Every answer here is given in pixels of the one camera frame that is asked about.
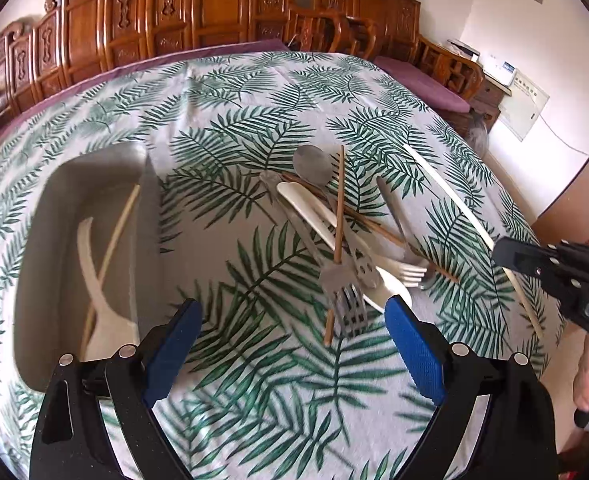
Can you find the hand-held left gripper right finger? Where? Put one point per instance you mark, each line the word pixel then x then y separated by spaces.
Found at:
pixel 417 350

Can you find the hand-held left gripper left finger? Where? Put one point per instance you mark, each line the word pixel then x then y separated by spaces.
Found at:
pixel 174 350

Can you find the white plastic fork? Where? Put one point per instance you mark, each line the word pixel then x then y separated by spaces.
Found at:
pixel 404 271

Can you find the metal fork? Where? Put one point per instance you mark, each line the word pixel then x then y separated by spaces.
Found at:
pixel 347 300

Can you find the white chopstick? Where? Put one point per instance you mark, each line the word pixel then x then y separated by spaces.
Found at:
pixel 454 202

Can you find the wooden chopstick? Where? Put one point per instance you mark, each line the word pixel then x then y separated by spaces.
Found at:
pixel 339 200
pixel 374 230
pixel 119 230

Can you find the metal utensil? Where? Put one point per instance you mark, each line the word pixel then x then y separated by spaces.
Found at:
pixel 392 210

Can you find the grey utensil tray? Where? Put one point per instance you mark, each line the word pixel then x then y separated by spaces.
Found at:
pixel 59 240

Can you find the white plastic spoon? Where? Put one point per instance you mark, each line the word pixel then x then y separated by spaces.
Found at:
pixel 92 280
pixel 299 202

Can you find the metal spoon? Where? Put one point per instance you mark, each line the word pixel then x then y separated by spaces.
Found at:
pixel 312 165

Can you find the brown wooden board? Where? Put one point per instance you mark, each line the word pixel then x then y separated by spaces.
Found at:
pixel 574 200

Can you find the grey electric fan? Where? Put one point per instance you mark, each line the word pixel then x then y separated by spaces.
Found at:
pixel 478 135

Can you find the wooden side table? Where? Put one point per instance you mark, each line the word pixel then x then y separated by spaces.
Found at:
pixel 489 102

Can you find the white box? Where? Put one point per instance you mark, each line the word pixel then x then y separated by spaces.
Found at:
pixel 499 71

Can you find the purple seat cushion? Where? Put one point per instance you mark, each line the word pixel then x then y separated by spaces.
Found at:
pixel 424 82

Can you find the stack of papers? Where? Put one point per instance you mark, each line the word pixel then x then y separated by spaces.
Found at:
pixel 464 47

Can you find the leaf print tablecloth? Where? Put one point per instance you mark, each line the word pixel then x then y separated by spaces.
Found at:
pixel 234 125

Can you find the carved wooden sofa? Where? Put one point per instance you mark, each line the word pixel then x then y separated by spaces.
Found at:
pixel 399 15

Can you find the wooden armchair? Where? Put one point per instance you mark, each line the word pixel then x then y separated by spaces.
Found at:
pixel 334 30

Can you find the carved wooden bench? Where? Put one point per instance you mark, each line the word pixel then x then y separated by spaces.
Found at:
pixel 124 15

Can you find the white wall cabinet door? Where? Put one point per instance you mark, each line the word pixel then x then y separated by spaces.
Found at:
pixel 524 105

